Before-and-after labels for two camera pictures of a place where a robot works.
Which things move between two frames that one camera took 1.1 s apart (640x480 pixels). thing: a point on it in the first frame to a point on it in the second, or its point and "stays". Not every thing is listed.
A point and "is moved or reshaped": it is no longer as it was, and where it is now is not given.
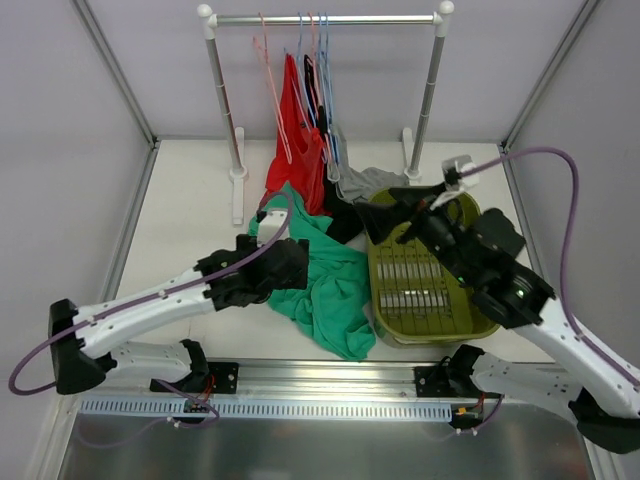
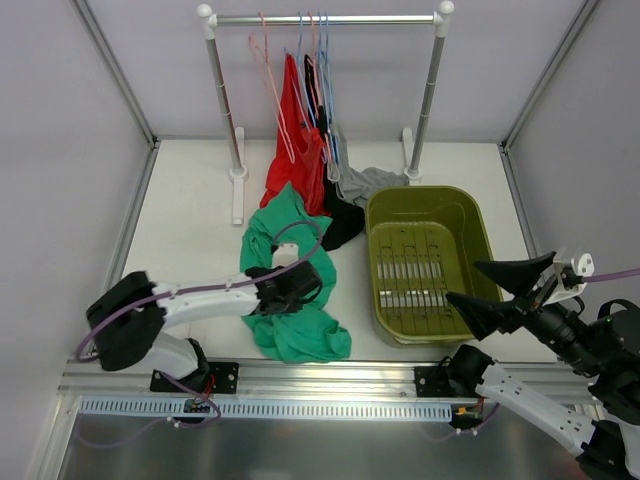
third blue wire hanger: [334, 131] stays
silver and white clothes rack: [210, 22] stays
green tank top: [334, 310] is moved or reshaped
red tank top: [297, 154] stays
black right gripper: [417, 220] to [525, 304]
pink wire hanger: [269, 87] stays
